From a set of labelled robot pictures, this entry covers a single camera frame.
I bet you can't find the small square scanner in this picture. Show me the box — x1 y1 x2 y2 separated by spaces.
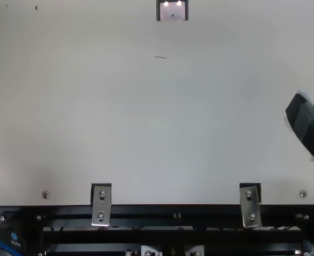
156 0 189 22

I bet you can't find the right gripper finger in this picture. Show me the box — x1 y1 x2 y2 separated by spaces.
284 89 314 170

